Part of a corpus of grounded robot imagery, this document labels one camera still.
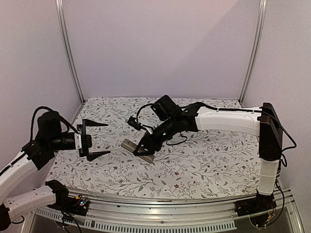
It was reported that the right aluminium frame post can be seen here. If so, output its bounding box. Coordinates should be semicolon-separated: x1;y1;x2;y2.
239;0;267;106

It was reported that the left camera black cable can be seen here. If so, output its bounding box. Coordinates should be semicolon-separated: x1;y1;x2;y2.
30;106;80;141

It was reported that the camera black cable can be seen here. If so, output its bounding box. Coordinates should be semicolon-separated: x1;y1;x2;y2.
136;103;156;122
30;106;80;141

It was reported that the front aluminium rail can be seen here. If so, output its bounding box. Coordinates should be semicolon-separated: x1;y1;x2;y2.
21;189;306;233

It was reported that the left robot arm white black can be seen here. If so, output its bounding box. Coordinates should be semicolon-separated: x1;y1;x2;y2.
0;106;108;231

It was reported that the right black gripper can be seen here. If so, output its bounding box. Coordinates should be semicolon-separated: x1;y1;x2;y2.
133;118;177;156

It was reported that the right camera black cable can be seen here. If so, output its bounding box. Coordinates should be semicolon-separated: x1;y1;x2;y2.
136;103;156;122

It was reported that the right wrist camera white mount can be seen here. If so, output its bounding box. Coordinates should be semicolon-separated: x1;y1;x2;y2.
127;116;154;133

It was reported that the floral patterned table mat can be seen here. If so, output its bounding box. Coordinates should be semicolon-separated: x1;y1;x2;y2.
47;97;260;199

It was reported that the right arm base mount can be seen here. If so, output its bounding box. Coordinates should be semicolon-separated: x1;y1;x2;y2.
235;193;276;216

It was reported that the aluminium frame post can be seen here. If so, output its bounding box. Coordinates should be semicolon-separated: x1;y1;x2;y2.
54;0;86;104
239;0;267;106

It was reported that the left aluminium frame post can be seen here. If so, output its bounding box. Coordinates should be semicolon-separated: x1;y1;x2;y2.
54;0;86;104

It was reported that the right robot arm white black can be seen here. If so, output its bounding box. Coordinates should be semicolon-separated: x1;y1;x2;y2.
133;95;285;212

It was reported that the white remote control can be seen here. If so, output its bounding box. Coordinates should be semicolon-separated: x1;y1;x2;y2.
121;139;155;164

